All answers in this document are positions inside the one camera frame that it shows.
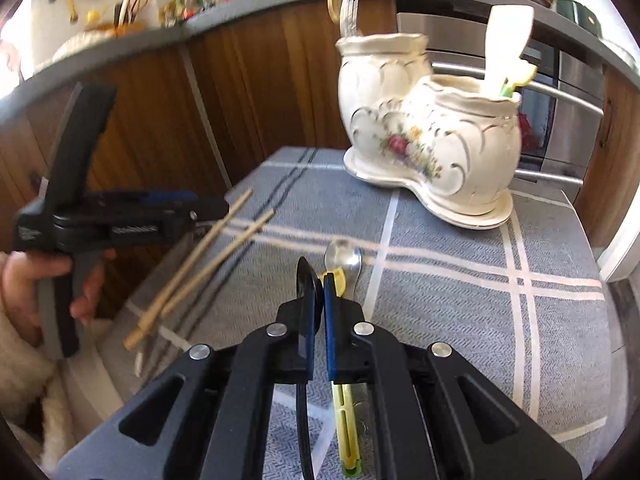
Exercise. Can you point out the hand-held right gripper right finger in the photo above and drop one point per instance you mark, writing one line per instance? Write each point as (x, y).
(329, 340)

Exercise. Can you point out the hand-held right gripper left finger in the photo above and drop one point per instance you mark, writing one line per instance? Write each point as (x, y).
(306, 345)

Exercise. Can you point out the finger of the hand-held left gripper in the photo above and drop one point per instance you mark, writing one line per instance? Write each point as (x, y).
(200, 215)
(170, 198)

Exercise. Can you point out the wooden chopstick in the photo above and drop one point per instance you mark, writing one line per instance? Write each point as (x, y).
(225, 259)
(200, 255)

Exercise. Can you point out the white ceramic utensil holder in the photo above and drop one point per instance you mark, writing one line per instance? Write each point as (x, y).
(450, 160)

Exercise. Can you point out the silver fork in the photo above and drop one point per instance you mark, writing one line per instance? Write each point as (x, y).
(350, 17)

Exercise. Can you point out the wooden spatula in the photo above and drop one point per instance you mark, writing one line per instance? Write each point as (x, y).
(505, 45)

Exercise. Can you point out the person's left forearm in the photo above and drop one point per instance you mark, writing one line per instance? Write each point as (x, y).
(25, 375)

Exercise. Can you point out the person's left hand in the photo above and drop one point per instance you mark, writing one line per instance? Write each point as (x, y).
(20, 290)

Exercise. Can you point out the grey plaid tablecloth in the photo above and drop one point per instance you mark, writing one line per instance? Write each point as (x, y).
(450, 310)

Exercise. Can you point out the wooden kitchen cabinet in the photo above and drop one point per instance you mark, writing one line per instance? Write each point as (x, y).
(250, 85)
(610, 160)

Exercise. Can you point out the white cloth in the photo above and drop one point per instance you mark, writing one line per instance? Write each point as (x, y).
(85, 45)

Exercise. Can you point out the white ceramic drip tray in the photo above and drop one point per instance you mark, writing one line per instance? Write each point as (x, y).
(480, 215)

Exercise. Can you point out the row of condiment bottles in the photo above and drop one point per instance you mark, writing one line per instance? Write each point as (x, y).
(205, 2)

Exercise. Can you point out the stainless steel oven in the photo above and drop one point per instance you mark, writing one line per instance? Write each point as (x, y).
(570, 110)

